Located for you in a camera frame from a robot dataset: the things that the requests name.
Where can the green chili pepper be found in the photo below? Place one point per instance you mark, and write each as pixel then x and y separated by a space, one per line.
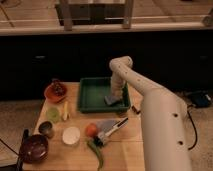
pixel 97 152

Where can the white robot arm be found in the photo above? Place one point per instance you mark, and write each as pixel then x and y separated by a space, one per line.
pixel 163 112

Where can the orange plate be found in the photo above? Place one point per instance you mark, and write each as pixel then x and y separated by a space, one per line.
pixel 51 96

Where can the brown wooden block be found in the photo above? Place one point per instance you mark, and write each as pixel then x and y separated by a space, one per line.
pixel 135 110

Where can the white round lid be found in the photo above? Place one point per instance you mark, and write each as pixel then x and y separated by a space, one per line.
pixel 71 135

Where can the black device on floor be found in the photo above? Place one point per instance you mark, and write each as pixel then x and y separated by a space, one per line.
pixel 200 99

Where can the black spoon handle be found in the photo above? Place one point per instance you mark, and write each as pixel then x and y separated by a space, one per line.
pixel 20 160

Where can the dark grape bunch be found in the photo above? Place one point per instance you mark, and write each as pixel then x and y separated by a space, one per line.
pixel 57 87

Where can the grey kitchen knife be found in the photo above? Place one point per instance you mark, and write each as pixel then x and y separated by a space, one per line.
pixel 106 129

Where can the orange tomato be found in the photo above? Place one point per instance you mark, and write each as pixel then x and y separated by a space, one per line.
pixel 91 130

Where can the green plastic tray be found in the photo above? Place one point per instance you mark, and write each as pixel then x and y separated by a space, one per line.
pixel 91 96

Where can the dark red bowl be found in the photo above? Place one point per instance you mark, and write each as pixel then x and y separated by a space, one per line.
pixel 35 149

